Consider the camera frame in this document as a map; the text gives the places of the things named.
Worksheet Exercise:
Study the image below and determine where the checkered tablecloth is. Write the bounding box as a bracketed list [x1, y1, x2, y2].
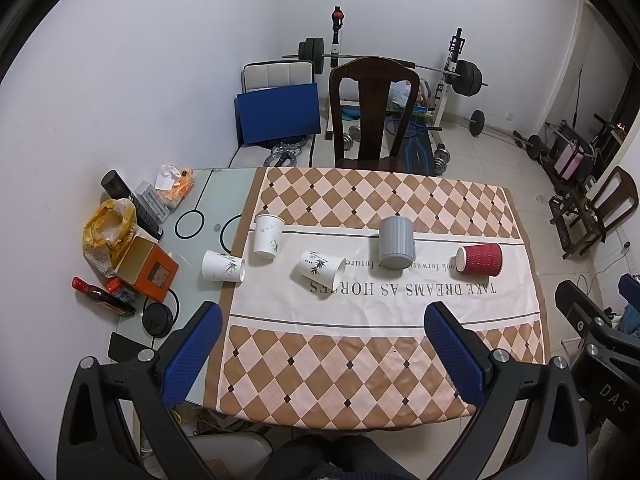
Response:
[203, 168, 548, 430]

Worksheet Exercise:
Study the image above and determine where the wooden chair at right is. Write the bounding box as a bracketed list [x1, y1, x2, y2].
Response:
[549, 166, 639, 259]

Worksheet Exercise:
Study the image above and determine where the grey ribbed cup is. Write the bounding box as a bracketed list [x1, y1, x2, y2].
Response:
[378, 216, 416, 270]

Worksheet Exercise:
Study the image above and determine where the small barbell on floor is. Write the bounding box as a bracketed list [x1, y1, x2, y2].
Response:
[468, 110, 544, 160]

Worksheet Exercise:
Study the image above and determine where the black remote control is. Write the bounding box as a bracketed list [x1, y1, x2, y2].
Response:
[129, 193, 164, 240]

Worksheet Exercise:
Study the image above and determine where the white paper cup lying left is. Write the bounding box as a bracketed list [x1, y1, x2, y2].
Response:
[201, 250, 245, 283]

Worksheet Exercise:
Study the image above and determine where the yellow plastic bag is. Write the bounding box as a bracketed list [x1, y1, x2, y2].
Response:
[81, 198, 137, 278]

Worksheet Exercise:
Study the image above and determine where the white barbell rack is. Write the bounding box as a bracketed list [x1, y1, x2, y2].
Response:
[323, 6, 465, 139]

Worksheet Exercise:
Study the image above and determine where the red sauce bottle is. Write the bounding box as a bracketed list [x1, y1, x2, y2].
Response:
[70, 276, 136, 318]

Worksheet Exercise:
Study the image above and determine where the red paper cup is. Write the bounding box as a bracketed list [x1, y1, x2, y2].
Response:
[456, 243, 503, 276]

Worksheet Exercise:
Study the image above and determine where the white padded chair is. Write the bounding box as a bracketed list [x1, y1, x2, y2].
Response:
[229, 60, 321, 168]

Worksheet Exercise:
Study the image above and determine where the grey plastic tray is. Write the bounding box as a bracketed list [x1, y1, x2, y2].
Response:
[134, 181, 170, 224]

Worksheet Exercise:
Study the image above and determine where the orange box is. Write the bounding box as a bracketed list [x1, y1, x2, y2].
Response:
[116, 236, 179, 302]

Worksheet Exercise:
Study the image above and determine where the black round disc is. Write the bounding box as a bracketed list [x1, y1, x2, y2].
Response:
[142, 302, 174, 338]

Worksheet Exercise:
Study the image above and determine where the black cylinder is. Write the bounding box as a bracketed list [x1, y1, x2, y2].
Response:
[101, 169, 131, 200]

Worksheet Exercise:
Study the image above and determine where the barbell with black plates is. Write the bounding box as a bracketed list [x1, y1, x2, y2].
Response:
[282, 36, 490, 98]

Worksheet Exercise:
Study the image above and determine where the orange snack packet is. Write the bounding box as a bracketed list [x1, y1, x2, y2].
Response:
[154, 165, 194, 210]

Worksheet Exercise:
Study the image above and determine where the white paper cup with bamboo print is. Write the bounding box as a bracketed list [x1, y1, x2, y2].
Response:
[297, 250, 346, 292]

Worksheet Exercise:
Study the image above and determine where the dark wooden chair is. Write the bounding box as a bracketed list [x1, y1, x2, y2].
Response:
[329, 56, 420, 172]

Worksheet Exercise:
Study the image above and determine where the white paper cup upright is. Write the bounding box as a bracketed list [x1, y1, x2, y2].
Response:
[253, 214, 285, 260]

